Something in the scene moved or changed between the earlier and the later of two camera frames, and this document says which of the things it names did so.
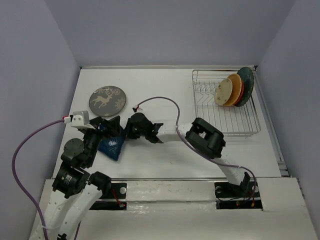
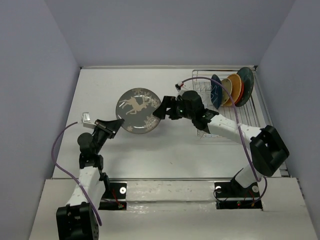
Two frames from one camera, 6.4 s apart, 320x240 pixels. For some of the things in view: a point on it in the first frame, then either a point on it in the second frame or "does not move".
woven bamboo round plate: (237, 86) does not move
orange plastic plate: (241, 94) does not move
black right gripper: (128, 132) → (160, 112)
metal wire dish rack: (243, 121) does not move
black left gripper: (113, 124) does not move
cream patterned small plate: (223, 91) does not move
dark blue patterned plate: (111, 146) → (216, 91)
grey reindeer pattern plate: (107, 101) → (136, 106)
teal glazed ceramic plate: (248, 79) does not move
